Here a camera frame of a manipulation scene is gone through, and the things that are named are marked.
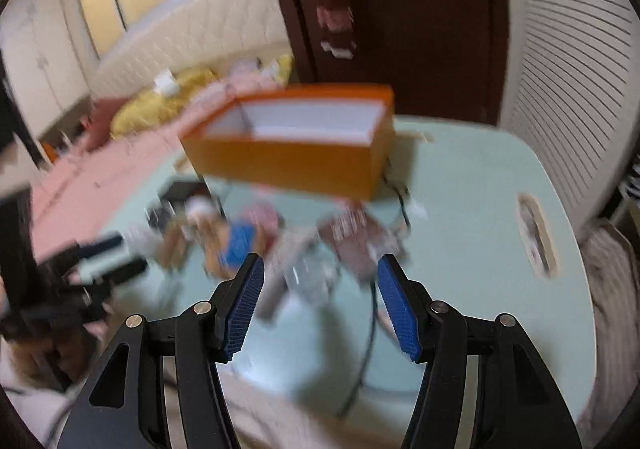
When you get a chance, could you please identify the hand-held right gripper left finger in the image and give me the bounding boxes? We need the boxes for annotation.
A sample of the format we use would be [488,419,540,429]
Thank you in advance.
[57,253,266,449]

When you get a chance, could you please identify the beige striped cloth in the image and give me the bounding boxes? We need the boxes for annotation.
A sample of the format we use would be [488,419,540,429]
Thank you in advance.
[580,224,640,430]

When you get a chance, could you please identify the pink glitter round case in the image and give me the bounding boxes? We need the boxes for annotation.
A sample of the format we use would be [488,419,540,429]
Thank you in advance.
[245,206,281,240]

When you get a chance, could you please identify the white doll figurine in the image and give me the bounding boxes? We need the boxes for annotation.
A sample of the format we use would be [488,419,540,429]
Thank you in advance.
[185,195,221,225]

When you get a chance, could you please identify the dark brown wooden door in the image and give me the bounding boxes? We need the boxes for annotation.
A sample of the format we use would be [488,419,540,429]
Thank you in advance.
[260,0,511,127]

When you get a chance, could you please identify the white louvered closet door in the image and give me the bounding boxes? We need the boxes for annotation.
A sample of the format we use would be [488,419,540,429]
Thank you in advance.
[500,0,640,230]

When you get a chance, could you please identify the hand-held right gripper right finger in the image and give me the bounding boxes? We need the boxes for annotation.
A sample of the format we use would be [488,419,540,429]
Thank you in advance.
[376,254,583,449]

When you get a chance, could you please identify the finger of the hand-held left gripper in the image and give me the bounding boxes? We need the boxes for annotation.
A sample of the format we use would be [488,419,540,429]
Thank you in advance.
[75,258,148,300]
[65,235,125,262]

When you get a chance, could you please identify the cream tufted headboard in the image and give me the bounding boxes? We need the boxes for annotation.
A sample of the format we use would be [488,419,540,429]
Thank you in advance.
[92,0,296,94]

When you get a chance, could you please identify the brown pillow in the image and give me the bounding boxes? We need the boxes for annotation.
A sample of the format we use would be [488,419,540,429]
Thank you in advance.
[80,96,131,150]

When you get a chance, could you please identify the black quilted pouch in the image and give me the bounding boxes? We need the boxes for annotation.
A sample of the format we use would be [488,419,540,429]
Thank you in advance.
[160,181,211,210]

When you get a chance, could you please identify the brown card deck box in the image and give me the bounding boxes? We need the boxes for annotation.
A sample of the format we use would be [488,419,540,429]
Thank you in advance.
[320,211,401,280]

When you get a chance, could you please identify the brown hamster plush toy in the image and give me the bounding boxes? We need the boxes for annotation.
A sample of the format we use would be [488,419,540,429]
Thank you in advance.
[202,219,261,280]

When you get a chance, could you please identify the white cabinet doors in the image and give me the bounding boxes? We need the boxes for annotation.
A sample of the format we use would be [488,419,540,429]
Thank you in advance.
[0,0,93,144]

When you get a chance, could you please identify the orange cardboard box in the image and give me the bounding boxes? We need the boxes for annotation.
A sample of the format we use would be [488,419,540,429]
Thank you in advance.
[180,84,396,202]

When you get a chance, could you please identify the pink quilted blanket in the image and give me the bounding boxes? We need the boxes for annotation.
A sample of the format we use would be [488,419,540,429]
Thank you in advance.
[30,79,241,260]

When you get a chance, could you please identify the yellow blanket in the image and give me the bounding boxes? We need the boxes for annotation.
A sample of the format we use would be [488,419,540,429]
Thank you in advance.
[110,54,296,140]

